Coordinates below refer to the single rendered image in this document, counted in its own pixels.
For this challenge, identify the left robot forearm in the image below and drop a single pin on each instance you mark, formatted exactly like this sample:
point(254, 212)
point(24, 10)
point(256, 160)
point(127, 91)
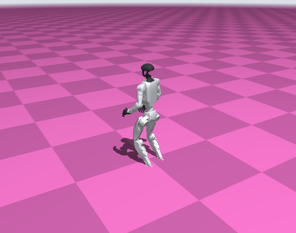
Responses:
point(133, 109)

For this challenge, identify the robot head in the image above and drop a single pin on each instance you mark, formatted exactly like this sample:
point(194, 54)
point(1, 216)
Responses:
point(148, 68)

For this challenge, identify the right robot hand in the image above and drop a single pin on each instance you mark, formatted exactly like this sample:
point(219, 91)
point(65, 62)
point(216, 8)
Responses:
point(143, 109)

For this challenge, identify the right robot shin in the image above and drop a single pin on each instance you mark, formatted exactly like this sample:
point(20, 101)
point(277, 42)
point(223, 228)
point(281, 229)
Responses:
point(155, 146)

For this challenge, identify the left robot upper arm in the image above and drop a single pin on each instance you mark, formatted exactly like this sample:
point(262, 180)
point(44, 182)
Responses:
point(140, 90)

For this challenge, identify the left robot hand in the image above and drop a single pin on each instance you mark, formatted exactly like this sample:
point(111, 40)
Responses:
point(125, 112)

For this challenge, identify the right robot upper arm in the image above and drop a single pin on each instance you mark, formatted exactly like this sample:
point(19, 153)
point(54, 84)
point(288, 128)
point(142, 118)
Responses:
point(159, 89)

